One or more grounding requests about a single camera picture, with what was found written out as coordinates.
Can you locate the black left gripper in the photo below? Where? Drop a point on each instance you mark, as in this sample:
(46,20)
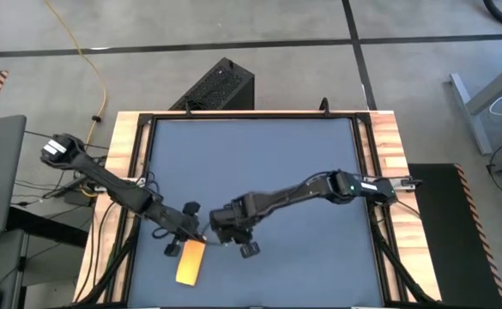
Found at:
(175,223)

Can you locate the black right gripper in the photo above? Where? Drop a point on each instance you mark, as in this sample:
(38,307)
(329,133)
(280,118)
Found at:
(233,214)

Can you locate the yellow towel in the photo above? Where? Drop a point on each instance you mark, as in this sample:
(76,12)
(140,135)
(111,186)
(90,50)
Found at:
(190,266)

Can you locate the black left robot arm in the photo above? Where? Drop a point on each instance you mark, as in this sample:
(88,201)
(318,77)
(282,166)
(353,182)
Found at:
(117,189)

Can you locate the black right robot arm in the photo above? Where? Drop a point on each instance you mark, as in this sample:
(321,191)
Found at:
(293,195)

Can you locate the blue-grey table mat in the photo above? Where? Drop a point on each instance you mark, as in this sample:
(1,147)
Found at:
(255,141)

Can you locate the grey power adapter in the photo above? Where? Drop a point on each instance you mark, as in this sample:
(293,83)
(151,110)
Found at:
(76,199)

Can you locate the black perforated computer tower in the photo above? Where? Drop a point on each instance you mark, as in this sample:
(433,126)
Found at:
(220,86)

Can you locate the black clamp hook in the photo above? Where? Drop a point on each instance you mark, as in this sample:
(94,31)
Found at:
(325,107)

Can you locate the grey side cart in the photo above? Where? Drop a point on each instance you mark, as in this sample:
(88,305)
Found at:
(1,257)

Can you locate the large black hazard-striped floor mat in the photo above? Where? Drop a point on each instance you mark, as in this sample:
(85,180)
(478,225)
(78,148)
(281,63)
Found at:
(452,257)

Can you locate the grey metal desk leg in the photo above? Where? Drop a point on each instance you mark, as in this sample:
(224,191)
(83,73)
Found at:
(473,120)

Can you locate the black metal table frame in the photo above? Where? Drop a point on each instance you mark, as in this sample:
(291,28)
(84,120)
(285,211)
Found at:
(255,116)

